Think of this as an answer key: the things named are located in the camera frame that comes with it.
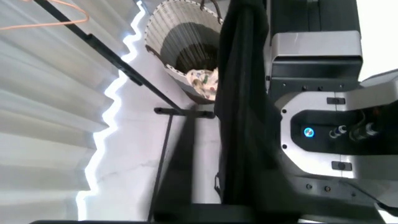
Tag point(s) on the black short-sleeved shirt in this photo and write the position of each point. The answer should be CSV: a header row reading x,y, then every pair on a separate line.
x,y
245,93

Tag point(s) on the cream printed garment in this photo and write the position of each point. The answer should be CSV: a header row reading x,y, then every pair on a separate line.
x,y
202,84

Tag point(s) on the white laundry basket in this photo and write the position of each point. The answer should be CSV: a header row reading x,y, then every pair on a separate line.
x,y
168,31

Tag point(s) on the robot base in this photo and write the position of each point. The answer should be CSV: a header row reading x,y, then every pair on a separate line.
x,y
311,46

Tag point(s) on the black clothes rack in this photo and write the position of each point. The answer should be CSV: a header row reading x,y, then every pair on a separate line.
x,y
124,63

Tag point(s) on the pink clothes hanger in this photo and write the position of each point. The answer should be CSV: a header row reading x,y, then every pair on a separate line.
x,y
84,20

